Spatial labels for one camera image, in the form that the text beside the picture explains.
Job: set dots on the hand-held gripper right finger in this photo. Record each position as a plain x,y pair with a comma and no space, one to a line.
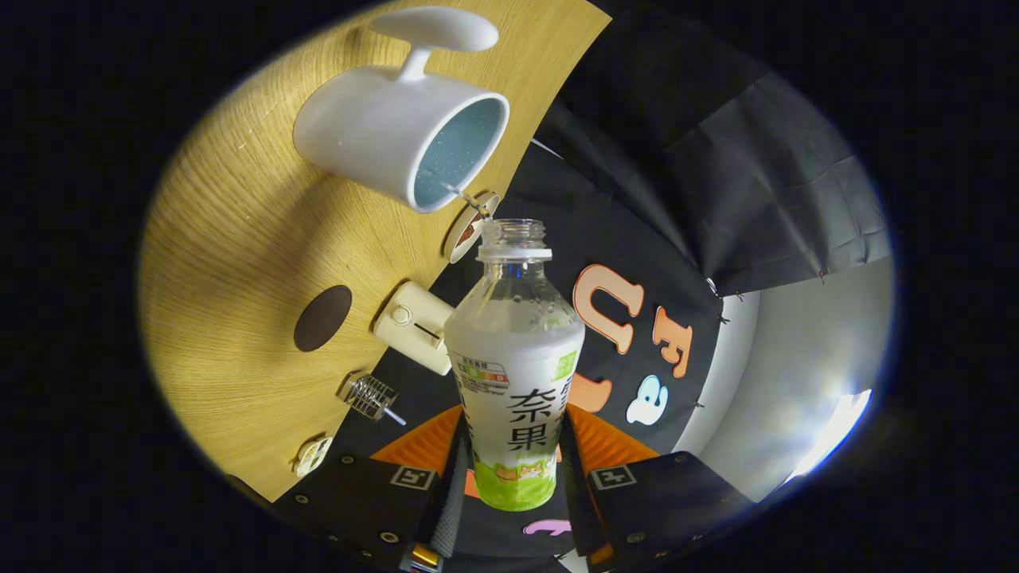
661,501

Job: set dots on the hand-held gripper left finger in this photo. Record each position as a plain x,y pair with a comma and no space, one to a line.
374,497

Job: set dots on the dark brown round coaster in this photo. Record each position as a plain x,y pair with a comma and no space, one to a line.
322,318

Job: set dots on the clear juice bottle white label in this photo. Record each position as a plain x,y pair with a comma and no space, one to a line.
513,350

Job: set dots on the white divided dish with beans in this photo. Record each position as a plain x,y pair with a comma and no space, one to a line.
312,456

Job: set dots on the clear drinking straw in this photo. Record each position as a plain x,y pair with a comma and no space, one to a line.
396,417

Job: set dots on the clear ribbed glass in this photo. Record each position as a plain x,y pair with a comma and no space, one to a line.
368,395

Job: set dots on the cream toaster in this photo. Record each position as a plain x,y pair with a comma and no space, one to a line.
410,322

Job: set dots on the large ceiling light panel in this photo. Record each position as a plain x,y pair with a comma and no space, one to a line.
832,434

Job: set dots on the white round plate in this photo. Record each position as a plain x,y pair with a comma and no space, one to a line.
458,239

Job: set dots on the red food piece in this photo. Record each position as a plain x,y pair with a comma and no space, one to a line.
470,232

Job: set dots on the wooden table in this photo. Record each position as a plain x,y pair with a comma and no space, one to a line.
231,239

